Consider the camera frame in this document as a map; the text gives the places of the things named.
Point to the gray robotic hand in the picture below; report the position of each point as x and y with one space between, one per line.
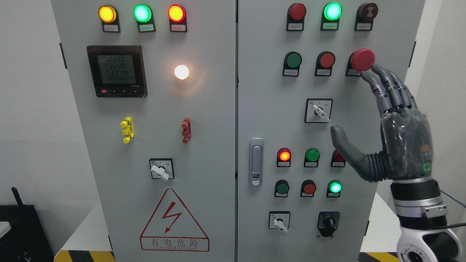
407 148

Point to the gray rotary switch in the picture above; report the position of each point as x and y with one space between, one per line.
318 110
279 220

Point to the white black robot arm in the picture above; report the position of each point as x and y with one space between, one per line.
426 235

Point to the green lit button lower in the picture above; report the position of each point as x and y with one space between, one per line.
334 189

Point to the green button middle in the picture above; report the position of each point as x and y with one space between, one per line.
311 158

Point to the red mushroom emergency button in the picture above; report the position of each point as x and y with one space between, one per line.
359 61

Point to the red button lower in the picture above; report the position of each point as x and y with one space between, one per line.
308 189

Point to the right gray cabinet door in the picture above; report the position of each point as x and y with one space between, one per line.
272 107

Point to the gray cabinet door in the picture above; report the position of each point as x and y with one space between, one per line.
204 168
272 107

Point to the red lit button middle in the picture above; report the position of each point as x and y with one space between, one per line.
284 157

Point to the red push button upper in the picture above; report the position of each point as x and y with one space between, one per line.
324 63

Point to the dark red buzzer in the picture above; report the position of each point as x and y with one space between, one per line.
365 16

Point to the green push button upper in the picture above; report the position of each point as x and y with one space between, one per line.
292 63

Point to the green lit lamp top right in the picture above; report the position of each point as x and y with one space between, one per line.
330 16

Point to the red indicator lamp top right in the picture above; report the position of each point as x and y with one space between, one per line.
295 17

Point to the white lit indicator lamp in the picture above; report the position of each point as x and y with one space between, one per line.
181 72

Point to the red electric hazard sticker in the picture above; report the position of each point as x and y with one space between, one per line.
172 227

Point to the left gray cabinet door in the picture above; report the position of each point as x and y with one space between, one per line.
204 168

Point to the red orange indicator lamp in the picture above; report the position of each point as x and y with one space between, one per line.
177 18

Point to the green indicator lamp top left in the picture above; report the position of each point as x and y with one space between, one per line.
144 17

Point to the digital power meter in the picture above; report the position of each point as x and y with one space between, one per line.
117 71

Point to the yellow indicator lamp top left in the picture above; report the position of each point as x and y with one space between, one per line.
109 18

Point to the black box bottom left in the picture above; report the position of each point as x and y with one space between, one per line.
24 239

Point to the black key selector switch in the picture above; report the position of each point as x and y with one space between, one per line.
328 223

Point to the silver door handle lock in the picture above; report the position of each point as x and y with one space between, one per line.
256 149

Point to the gray rotary switch left door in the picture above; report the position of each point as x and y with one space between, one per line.
162 168

